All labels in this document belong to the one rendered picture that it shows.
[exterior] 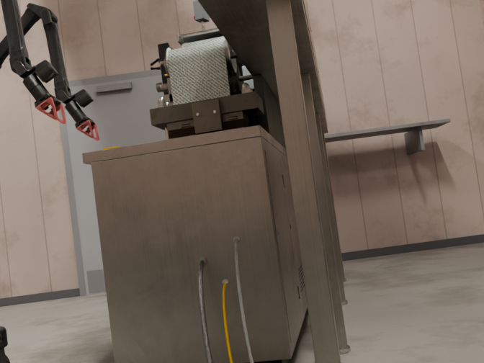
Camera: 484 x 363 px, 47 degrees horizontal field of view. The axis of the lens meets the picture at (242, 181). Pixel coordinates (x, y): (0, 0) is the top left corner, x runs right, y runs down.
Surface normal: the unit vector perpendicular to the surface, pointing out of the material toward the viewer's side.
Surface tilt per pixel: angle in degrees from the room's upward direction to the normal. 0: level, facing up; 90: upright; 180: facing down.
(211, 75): 90
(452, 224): 90
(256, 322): 90
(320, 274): 90
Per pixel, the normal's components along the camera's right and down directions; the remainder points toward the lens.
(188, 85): -0.18, -0.04
